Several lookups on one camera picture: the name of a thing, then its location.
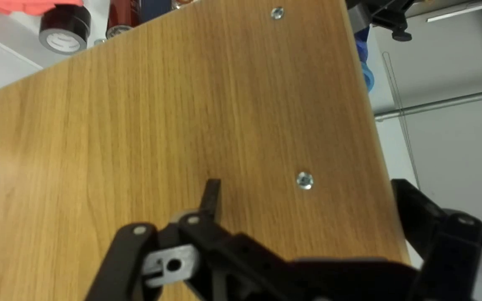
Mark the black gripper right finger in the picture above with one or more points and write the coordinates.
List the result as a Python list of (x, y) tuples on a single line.
[(448, 243)]

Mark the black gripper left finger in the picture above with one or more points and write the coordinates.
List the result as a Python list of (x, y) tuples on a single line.
[(195, 251)]

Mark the dark red can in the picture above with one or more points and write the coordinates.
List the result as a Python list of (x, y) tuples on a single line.
[(122, 17)]

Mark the black tape roll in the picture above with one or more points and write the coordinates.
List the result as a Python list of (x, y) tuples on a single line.
[(65, 29)]

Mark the pink red cloth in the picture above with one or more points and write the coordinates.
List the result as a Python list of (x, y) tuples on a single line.
[(33, 7)]

